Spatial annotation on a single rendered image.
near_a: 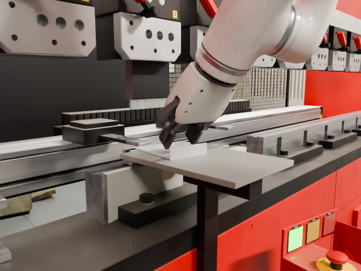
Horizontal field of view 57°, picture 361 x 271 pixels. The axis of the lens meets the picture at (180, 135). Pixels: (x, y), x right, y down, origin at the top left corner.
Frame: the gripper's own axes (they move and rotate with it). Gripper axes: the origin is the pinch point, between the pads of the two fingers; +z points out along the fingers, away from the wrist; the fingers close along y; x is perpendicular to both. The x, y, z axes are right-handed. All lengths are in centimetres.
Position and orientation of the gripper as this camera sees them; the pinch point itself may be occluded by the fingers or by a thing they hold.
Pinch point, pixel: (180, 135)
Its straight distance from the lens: 62.2
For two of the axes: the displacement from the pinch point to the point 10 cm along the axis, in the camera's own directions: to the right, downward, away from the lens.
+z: -3.8, 6.7, 6.3
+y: -8.0, 1.0, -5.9
